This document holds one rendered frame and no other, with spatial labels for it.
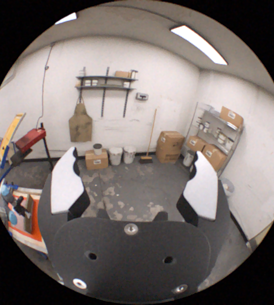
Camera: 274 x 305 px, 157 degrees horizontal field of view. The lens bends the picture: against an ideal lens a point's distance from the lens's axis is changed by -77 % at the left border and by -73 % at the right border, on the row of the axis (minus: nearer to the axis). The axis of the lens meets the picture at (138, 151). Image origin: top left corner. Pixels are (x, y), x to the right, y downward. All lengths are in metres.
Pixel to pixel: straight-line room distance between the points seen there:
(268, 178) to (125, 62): 3.75
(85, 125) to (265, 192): 4.14
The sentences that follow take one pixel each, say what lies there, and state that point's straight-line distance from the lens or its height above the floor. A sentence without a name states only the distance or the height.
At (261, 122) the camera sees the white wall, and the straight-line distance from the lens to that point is 2.64.
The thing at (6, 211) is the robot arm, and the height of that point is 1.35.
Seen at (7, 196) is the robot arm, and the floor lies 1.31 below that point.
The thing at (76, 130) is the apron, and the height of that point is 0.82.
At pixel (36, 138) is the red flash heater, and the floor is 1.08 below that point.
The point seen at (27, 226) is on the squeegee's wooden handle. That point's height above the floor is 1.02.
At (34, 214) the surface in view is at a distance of 1.06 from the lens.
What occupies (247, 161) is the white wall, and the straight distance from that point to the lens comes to 2.64.
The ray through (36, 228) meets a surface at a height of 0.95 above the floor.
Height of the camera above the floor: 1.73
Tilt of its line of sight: 32 degrees down
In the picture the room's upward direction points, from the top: 12 degrees clockwise
